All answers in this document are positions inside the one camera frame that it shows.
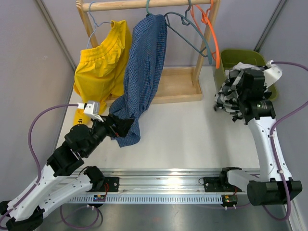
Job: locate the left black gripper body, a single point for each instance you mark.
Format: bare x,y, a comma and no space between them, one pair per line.
111,130

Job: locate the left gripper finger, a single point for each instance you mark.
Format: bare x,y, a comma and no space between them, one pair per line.
123,126
109,118

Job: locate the blue checked shirt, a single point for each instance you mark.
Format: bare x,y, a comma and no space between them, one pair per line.
142,74

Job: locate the black white checked shirt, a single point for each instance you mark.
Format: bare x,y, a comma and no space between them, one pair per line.
227,96

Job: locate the grey blue hanger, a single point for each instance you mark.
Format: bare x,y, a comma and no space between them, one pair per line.
205,52

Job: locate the teal hanger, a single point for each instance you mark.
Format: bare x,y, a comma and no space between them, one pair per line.
147,8

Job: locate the orange hanger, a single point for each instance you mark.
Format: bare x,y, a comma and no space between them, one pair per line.
208,19

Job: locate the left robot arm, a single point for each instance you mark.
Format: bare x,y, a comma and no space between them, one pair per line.
28,210

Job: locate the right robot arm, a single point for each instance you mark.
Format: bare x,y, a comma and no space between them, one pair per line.
259,116

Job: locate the yellow garment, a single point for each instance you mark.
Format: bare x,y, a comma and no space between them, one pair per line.
101,70

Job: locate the wooden clothes rack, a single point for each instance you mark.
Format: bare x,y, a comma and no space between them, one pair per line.
176,85

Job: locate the green plastic basket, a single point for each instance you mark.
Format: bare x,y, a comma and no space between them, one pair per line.
226,60

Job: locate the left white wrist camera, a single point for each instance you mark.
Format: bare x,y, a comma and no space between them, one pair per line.
91,109

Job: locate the aluminium mounting rail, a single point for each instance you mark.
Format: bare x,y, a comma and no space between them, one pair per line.
163,180

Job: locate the white slotted cable duct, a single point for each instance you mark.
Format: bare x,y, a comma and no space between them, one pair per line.
147,199

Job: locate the light blue wire hanger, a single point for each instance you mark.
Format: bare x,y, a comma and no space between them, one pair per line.
92,37

